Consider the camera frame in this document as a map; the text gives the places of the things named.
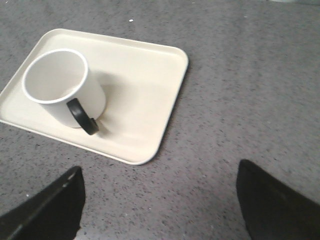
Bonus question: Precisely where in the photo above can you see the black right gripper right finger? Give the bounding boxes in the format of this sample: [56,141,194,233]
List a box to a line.
[236,159,320,240]

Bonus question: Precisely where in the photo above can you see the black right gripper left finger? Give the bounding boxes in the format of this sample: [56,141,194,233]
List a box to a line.
[0,166,86,240]

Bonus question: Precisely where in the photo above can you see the white smiley mug black handle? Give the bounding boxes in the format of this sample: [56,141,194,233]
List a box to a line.
[21,48,107,136]

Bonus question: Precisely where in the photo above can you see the cream rectangular plastic tray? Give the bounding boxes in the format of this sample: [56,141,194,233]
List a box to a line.
[0,28,189,165]

